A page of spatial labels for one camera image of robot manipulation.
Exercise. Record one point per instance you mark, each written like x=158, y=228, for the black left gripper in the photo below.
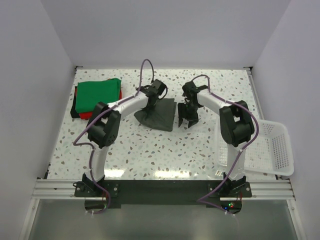
x=149, y=108

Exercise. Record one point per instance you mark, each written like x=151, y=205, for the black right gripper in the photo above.
x=193, y=119

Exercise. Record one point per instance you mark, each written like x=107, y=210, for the grey t-shirt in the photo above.
x=160, y=117

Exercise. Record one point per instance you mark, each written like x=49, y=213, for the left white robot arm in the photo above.
x=103, y=129

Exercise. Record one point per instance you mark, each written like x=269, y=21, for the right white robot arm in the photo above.
x=236, y=125

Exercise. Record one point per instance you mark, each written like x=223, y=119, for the folded green t-shirt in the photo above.
x=90, y=93

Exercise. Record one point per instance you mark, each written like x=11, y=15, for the folded red t-shirt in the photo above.
x=88, y=115

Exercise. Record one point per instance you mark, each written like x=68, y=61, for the folded black t-shirt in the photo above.
x=74, y=114

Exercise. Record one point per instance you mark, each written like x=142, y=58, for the white plastic basket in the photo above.
x=270, y=153

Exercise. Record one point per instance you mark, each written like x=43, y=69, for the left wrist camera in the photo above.
x=157, y=89

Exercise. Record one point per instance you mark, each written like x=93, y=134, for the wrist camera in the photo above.
x=190, y=90
x=157, y=89

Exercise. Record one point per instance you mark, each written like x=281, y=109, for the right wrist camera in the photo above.
x=190, y=90

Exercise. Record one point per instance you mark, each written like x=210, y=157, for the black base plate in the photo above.
x=113, y=194

